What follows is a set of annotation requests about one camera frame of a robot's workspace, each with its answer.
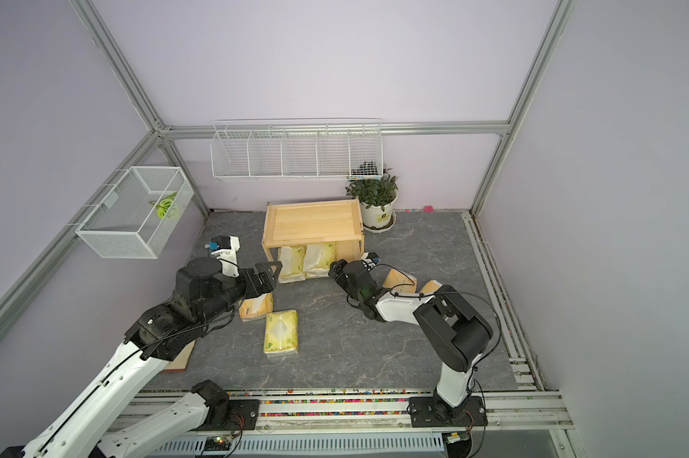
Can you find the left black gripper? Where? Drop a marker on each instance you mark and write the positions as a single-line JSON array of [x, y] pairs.
[[254, 289]]

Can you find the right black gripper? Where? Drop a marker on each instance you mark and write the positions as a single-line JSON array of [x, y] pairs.
[[340, 277]]

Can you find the green tissue pack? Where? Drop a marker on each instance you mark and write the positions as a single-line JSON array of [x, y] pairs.
[[318, 259], [292, 264], [281, 334]]

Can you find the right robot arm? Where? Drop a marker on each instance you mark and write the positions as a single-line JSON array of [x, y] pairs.
[[457, 332]]

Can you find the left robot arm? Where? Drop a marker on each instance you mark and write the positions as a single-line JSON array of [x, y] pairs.
[[151, 343]]

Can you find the orange tissue pack left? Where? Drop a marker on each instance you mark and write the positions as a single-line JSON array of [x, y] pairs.
[[256, 308]]

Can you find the wooden two-tier shelf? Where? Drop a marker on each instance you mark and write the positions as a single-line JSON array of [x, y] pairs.
[[337, 222]]

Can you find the orange tissue pack centre-right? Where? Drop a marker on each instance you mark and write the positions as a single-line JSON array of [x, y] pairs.
[[399, 282]]

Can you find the orange tissue pack far-right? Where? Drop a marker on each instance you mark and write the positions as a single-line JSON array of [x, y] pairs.
[[430, 288]]

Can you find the potted green plant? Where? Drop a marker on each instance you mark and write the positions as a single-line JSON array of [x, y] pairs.
[[376, 189]]

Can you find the green leaf toy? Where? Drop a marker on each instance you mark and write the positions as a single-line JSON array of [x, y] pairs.
[[166, 207]]

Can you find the beige work glove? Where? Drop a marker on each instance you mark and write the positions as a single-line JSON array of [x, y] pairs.
[[181, 361]]

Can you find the green circuit board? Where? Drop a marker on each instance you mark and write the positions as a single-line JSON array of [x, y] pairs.
[[218, 444]]

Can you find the long white wire basket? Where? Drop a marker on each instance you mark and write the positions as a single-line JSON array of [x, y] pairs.
[[304, 148]]

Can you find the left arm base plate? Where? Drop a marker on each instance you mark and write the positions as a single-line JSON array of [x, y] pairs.
[[232, 415]]

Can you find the white wire cube basket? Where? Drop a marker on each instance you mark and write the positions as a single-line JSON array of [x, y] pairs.
[[124, 224]]

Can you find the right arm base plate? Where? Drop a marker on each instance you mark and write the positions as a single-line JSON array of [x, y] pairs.
[[435, 412]]

